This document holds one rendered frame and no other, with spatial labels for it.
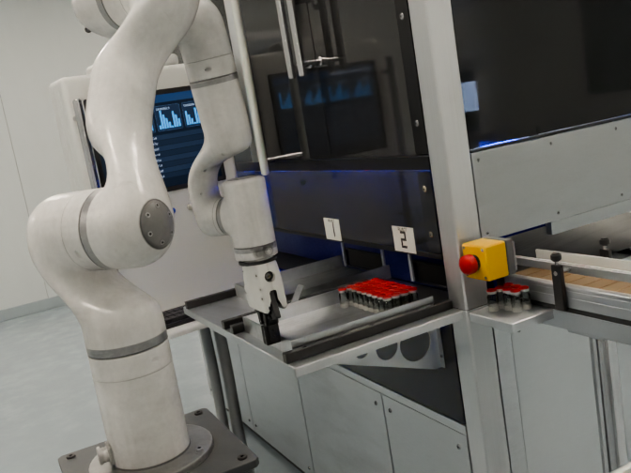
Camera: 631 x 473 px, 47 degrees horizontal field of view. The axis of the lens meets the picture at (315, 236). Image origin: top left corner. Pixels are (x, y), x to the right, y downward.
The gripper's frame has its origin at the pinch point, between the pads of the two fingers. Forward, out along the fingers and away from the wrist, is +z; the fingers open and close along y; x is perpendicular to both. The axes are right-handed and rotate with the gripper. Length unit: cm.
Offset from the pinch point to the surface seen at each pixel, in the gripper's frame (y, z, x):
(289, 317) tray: 19.7, 4.0, -12.9
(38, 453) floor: 218, 92, 39
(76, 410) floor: 259, 92, 15
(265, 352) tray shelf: 2.9, 4.4, 0.8
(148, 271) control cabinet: 88, -2, 2
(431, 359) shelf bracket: -1.0, 16.7, -36.3
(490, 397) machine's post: -12, 24, -42
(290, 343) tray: -5.3, 1.5, -1.5
